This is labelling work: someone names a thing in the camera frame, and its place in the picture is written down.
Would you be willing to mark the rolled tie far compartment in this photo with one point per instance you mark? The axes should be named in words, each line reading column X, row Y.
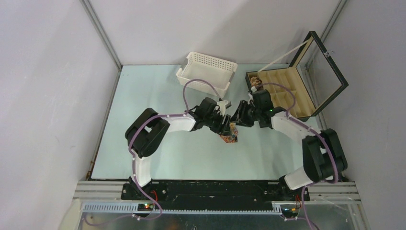
column 255, row 81

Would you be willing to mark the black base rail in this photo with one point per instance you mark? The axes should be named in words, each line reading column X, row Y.
column 211, row 195

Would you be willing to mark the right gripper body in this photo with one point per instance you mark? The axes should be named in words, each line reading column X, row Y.
column 248, row 113

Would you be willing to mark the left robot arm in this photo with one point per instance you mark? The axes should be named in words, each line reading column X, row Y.
column 146, row 134

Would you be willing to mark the black compartment tie box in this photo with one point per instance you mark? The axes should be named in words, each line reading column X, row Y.
column 312, row 80

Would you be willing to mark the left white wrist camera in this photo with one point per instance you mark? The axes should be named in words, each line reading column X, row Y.
column 223, row 105

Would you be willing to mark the colourful patterned tie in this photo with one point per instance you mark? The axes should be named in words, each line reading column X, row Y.
column 233, row 136

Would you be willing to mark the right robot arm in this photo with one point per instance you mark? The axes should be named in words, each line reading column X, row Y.
column 322, row 153

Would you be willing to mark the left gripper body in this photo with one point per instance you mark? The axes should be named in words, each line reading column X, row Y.
column 214, row 121

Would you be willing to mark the white perforated plastic basket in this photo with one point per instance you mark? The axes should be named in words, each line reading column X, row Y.
column 218, row 72

